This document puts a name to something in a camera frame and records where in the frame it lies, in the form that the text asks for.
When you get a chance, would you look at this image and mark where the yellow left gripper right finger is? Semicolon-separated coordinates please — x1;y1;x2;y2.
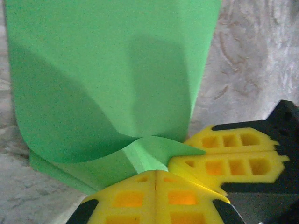
156;170;245;224

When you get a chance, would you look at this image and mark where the green paper sheet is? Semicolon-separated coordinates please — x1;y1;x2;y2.
4;0;221;196

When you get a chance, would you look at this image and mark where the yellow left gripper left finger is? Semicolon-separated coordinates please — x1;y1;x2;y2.
66;170;157;224

